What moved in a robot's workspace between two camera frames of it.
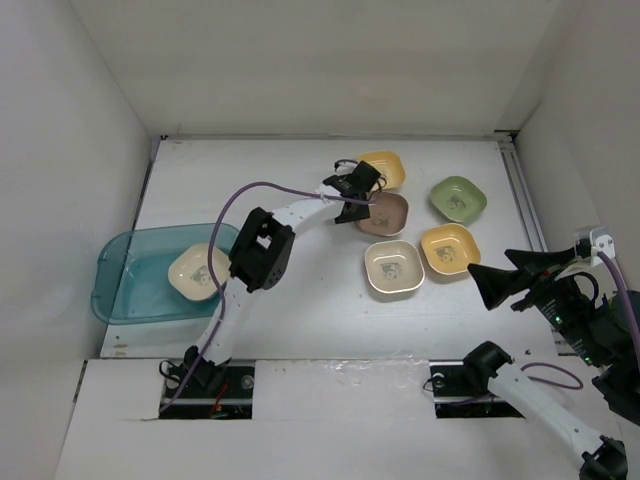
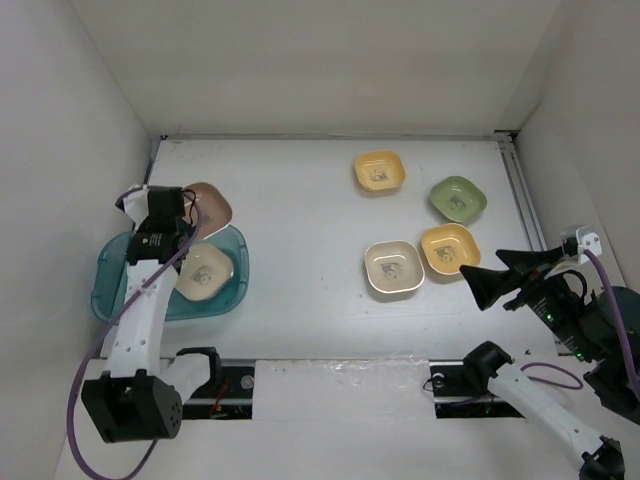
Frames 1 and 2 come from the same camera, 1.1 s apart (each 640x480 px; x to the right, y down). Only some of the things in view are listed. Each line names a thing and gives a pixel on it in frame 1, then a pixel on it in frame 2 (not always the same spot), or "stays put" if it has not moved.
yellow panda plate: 450,248 stays put
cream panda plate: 394,266 stays put
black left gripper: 358,215 → 144,228
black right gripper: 494,284 stays put
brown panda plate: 388,215 → 213,209
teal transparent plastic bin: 132,284 stays put
